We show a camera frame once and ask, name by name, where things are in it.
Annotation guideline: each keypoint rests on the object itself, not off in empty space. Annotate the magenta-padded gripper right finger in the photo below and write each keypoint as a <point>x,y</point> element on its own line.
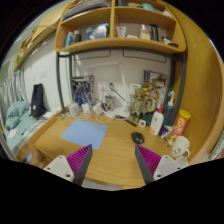
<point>150,160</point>

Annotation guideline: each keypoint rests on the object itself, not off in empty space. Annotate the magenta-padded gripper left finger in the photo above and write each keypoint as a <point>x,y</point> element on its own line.
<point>78,160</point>

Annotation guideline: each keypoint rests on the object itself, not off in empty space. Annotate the black computer mouse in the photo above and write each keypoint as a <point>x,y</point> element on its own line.
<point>137,137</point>

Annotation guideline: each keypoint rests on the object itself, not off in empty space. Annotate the light blue mouse pad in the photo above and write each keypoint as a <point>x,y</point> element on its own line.
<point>85,133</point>

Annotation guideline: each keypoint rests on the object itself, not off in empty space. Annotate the white pump bottle red cap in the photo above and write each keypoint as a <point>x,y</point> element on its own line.
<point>156,123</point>

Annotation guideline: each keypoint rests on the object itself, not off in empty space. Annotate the black ruler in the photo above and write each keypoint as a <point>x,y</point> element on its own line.
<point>130,122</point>

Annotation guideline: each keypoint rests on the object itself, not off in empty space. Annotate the red chips can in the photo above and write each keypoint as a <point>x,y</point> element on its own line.
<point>180,126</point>

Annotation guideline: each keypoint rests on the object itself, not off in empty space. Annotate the clear plastic cup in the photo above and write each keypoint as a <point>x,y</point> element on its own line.
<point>73,108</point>

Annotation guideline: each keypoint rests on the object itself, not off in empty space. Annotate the blue spray bottle white nozzle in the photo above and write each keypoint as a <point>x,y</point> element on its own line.
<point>169,111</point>

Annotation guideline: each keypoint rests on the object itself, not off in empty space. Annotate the white power strip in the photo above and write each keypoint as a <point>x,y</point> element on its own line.
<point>109,114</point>

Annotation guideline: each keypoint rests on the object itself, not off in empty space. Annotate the large white charger block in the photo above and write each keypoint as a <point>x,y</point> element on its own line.
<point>98,108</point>

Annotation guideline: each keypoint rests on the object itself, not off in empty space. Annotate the white desk lamp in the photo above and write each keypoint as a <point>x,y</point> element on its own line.
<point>121,112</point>

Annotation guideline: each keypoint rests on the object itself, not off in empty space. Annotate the large brown tree figure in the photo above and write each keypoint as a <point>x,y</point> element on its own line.
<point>138,105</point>

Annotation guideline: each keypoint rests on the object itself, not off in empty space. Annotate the steel cup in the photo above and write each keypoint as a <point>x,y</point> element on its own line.
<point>109,101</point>

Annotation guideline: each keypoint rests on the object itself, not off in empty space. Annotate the robot model kit box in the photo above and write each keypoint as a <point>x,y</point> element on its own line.
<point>81,90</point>

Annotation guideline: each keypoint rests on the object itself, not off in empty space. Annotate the white card blue stripe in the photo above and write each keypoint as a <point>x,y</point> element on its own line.
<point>134,89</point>

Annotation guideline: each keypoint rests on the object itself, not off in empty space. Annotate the black backpack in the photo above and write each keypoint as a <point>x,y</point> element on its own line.
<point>37,100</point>

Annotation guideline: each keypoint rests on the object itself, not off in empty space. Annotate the bed with teal bedding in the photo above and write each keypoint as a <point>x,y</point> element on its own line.
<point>16,120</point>

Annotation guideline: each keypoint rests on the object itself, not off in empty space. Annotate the colourful poster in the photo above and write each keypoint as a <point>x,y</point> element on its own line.
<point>156,78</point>

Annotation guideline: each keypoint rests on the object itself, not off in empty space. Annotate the wooden shelf unit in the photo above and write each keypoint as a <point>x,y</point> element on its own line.
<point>113,41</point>

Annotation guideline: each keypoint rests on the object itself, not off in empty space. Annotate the white wall outlet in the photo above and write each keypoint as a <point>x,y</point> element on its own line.
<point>101,87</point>
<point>112,86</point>

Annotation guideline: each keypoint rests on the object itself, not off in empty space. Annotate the dark grey metal frame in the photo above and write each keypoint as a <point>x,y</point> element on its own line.
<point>58,83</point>

